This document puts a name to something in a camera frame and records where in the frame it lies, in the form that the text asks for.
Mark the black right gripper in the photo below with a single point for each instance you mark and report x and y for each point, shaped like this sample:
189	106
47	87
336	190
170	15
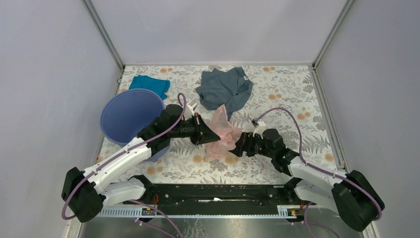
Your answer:
245	143

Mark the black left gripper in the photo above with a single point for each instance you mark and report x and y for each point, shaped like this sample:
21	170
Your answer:
202	133

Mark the pink plastic trash bag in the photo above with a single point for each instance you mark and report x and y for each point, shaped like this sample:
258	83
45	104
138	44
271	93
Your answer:
228	133

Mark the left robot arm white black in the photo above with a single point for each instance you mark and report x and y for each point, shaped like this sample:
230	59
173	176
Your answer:
85	192

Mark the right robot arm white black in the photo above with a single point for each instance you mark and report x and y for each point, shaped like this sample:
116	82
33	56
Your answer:
350	195

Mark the blue plastic trash bin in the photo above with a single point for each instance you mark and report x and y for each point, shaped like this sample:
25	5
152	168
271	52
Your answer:
128	113

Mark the floral tablecloth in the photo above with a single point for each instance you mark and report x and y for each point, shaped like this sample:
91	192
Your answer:
285	98

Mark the grey-blue shirt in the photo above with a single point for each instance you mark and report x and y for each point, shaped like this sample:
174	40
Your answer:
232	89

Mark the teal cloth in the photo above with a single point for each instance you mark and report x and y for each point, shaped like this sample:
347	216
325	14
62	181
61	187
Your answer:
158	86

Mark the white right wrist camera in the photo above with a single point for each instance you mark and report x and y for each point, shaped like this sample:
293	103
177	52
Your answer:
259	126

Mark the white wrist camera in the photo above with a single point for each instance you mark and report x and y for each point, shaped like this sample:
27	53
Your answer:
259	126
190	109

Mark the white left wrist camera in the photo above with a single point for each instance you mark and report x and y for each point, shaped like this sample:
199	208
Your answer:
190	109

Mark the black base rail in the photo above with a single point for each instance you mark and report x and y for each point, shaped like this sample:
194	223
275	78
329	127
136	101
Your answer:
176	195

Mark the white slotted cable duct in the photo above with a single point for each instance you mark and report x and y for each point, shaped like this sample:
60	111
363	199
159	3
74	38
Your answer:
201	211

